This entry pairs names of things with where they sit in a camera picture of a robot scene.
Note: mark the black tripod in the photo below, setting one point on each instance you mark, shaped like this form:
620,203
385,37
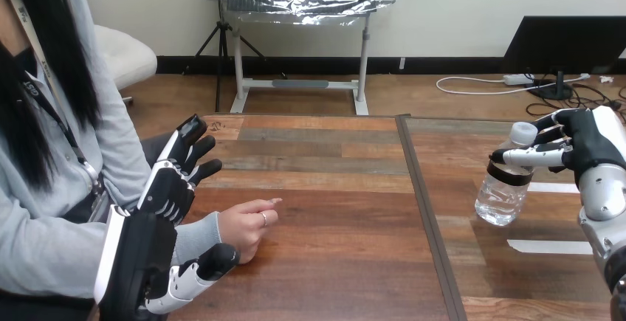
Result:
222,40

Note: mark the dark screen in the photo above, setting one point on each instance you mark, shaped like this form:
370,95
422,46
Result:
562,40

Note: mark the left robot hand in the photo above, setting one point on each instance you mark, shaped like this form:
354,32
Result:
137,255

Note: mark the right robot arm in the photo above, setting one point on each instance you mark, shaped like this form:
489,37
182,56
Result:
604,194

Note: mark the person's hand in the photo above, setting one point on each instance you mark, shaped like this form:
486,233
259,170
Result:
242,228

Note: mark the person's body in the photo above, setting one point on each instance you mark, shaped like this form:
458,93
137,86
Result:
54,113

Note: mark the person's forearm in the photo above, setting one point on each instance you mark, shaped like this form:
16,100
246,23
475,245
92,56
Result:
198,238

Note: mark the white power strip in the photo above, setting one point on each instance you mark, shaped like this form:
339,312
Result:
517,79

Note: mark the clear water bottle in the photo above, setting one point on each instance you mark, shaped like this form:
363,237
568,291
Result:
501,196

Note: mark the white cushioned chair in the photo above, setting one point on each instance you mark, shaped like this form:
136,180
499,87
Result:
124,57

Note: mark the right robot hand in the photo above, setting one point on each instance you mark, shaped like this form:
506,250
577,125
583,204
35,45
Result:
594,138

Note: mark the white desk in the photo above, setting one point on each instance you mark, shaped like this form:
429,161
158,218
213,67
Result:
298,84

